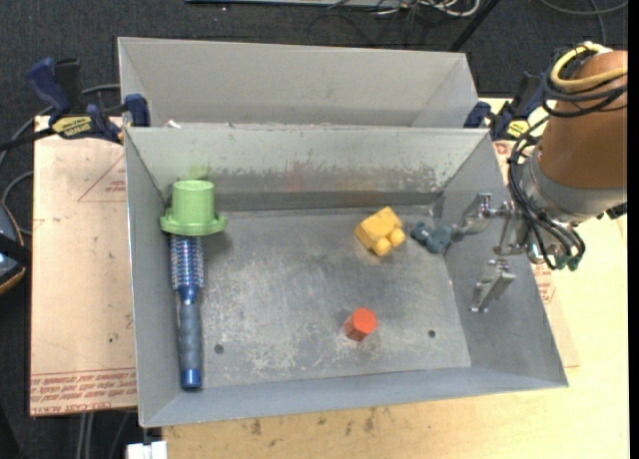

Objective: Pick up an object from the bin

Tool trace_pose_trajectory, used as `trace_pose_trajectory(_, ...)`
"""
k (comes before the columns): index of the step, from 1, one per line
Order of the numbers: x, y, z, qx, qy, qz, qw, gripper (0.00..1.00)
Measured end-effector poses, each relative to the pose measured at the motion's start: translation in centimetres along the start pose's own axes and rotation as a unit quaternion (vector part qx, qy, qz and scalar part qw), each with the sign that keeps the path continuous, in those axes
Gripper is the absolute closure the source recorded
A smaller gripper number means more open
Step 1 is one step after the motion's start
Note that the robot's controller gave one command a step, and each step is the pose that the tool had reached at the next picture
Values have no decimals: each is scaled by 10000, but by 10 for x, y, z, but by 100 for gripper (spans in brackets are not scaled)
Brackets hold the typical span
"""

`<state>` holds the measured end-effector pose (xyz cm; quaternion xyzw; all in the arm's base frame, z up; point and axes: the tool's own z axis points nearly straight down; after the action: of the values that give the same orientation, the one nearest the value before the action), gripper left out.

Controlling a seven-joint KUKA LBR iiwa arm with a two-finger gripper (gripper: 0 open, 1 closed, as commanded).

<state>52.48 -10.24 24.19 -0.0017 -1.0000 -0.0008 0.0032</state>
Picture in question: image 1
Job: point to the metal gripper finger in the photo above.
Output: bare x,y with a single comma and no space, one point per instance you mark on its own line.
491,287
483,210

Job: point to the grey-blue toy figure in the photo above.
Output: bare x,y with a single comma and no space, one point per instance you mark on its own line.
433,237

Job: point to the yellow toy block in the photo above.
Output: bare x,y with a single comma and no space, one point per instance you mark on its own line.
377,227

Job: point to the red hexagonal block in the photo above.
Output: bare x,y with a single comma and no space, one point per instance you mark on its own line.
360,323

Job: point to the grey metal bin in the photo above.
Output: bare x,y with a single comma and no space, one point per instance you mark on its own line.
299,287

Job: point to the green plastic cup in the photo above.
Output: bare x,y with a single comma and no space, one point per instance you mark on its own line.
193,205

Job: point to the blue round hairbrush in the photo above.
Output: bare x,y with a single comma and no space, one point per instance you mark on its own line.
190,327

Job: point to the brown cardboard board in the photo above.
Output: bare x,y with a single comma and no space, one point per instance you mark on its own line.
80,267

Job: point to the black cylinder on white bracket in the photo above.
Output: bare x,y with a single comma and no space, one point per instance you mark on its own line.
618,210

